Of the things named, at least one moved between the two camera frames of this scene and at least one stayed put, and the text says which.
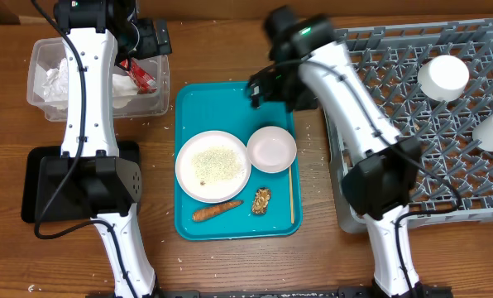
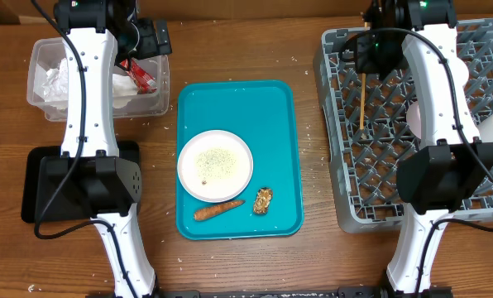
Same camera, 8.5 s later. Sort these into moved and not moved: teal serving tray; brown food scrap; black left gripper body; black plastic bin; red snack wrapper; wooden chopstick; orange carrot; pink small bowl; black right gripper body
Moved: black right gripper body; wooden chopstick; pink small bowl
Not moved: black left gripper body; brown food scrap; orange carrot; teal serving tray; red snack wrapper; black plastic bin
